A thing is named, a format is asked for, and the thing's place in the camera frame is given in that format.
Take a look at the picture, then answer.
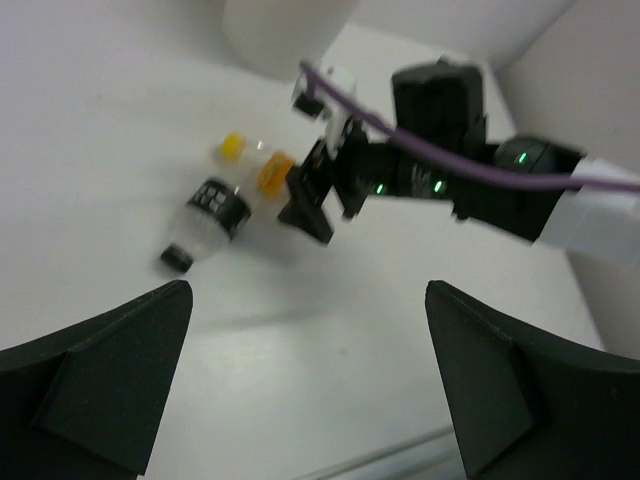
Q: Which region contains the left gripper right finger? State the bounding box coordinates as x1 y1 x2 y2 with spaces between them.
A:
425 280 639 479

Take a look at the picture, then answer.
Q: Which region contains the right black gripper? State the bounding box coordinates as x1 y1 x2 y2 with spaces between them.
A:
278 118 400 245

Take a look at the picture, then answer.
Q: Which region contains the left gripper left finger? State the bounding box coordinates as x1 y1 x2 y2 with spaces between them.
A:
1 280 193 479

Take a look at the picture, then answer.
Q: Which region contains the clear bottle with yellow cap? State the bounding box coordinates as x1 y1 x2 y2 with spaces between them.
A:
214 132 296 208

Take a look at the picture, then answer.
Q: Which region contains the clear bottle black label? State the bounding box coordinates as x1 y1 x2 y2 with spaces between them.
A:
159 177 253 274

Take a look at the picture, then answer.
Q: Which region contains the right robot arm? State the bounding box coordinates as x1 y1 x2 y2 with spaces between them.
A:
279 60 639 267

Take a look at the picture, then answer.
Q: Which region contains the white bin with black rim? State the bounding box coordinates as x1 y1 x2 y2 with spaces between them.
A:
222 0 359 81

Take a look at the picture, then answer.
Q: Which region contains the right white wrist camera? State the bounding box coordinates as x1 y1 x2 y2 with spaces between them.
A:
292 61 357 160

